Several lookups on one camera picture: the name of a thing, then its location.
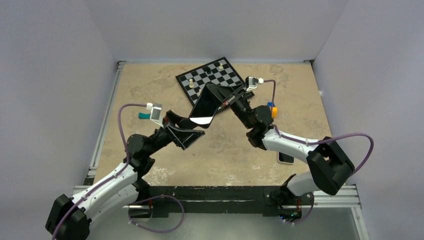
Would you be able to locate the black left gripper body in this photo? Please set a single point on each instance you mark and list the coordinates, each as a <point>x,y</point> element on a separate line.
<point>167,131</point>

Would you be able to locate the black smartphone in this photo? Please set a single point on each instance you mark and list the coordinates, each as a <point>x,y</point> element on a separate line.
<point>206,107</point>

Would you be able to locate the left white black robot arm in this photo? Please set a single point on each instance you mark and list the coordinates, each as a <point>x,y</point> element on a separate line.
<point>73,217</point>

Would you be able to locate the phone in white case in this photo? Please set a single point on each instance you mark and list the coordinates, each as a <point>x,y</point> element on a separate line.
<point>283,158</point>

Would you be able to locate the yellow toy block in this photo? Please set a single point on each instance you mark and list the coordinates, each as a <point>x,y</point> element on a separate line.
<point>274,112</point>

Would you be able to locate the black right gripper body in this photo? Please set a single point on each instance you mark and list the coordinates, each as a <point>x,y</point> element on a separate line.
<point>238,102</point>

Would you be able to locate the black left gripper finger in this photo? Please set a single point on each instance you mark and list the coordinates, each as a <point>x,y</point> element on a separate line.
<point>179,121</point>
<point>190,136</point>

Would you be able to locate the black chess piece back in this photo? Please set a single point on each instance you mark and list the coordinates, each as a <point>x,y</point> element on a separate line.
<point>207,70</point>

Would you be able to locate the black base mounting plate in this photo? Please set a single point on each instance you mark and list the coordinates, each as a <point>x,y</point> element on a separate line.
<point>267,201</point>

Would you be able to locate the teal arch block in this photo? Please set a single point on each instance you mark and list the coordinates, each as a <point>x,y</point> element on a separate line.
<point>144,116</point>

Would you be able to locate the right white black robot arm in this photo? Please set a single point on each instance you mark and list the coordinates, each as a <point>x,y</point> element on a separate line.
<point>329,166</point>

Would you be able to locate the black white chessboard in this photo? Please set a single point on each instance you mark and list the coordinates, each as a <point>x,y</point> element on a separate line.
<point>227,76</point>

